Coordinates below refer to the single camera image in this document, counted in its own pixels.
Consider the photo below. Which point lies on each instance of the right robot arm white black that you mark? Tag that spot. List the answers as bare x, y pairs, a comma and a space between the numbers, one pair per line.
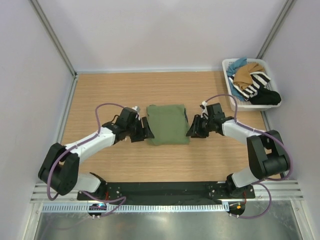
265, 149

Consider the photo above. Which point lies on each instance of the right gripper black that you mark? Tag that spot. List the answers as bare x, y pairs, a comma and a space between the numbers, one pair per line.
195, 131

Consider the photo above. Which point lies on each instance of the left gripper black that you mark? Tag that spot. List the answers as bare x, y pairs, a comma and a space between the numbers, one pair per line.
144, 132

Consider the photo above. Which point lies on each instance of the left aluminium corner post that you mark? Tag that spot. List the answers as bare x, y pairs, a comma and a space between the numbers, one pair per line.
52, 35

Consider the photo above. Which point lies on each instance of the right aluminium corner post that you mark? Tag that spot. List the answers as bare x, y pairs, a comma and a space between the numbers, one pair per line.
279, 21

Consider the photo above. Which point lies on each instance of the white slotted cable duct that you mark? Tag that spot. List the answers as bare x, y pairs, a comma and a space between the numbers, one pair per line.
91, 207

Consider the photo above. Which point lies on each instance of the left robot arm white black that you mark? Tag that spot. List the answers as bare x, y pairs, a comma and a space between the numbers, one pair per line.
60, 168

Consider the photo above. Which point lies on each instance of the tan tank top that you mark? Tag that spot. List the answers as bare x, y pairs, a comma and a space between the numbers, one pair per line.
242, 78

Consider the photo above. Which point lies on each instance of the aluminium corner post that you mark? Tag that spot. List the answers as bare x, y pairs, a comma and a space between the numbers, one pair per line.
52, 35
279, 21

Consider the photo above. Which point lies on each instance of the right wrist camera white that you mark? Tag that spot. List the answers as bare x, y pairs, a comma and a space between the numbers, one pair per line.
204, 114

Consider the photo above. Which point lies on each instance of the black white striped tank top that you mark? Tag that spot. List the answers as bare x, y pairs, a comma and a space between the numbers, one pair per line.
260, 80

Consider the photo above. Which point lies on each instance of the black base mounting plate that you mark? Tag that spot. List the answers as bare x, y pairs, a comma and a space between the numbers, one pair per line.
171, 193

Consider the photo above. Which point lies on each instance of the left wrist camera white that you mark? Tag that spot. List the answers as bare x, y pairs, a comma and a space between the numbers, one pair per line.
137, 109

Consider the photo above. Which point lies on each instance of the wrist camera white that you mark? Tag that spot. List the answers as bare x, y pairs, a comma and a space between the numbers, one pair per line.
204, 114
137, 109

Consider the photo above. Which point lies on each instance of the green tank top blue trim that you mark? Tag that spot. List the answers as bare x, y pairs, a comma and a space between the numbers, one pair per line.
169, 124

